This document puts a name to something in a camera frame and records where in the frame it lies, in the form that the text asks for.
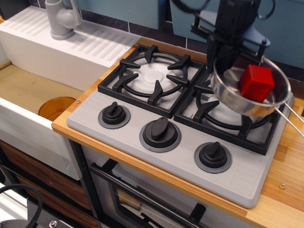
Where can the black oven door handle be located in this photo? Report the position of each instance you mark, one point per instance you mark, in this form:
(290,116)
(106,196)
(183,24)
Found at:
(105,172)

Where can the white oven door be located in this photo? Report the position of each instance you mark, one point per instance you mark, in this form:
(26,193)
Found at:
(138,201)

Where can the black stove knob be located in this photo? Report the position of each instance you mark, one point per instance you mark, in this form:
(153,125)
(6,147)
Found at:
(212,157)
(160,135)
(114,116)

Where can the teal cabinet left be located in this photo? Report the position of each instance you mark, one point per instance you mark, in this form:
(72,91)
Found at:
(148,13)

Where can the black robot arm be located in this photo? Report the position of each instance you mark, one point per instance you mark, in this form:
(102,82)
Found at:
(251,5)

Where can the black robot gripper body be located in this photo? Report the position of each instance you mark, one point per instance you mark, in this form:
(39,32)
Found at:
(232,27)

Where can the orange plastic plate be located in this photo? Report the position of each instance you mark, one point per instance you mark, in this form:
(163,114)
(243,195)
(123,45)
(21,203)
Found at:
(53,108)

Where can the black right burner grate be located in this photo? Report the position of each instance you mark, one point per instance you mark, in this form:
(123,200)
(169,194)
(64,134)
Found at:
(202,111)

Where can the black right stove knob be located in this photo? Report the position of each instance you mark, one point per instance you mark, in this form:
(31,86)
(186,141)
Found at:
(212,157)

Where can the teal cabinet right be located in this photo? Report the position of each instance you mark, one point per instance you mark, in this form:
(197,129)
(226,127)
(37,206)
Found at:
(284,29)

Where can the teal cabinet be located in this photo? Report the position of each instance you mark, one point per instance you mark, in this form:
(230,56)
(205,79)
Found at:
(148,13)
(284,29)

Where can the white toy sink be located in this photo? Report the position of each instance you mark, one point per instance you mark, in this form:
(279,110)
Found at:
(36,68)

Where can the stainless steel pan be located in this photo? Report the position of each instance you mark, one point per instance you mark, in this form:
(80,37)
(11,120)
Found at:
(226,89)

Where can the grey toy faucet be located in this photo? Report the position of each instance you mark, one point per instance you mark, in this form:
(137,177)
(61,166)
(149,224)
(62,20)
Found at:
(62,21)

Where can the black middle stove knob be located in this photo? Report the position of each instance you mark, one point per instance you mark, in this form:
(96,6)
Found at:
(160,135)

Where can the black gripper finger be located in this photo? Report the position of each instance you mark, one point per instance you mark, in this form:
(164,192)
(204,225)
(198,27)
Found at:
(227,57)
(212,51)

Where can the black left stove knob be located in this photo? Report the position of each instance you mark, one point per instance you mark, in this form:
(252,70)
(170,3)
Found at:
(114,116)

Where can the grey toy stove top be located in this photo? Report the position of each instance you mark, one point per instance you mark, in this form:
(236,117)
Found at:
(241,183)

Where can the black left burner grate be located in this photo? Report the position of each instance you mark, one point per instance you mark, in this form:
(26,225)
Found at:
(151,81)

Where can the black burner grate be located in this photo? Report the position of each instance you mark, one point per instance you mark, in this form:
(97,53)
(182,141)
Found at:
(202,111)
(151,81)

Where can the red wooden cube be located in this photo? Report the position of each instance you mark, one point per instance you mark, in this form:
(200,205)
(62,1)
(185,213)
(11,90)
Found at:
(256,83)

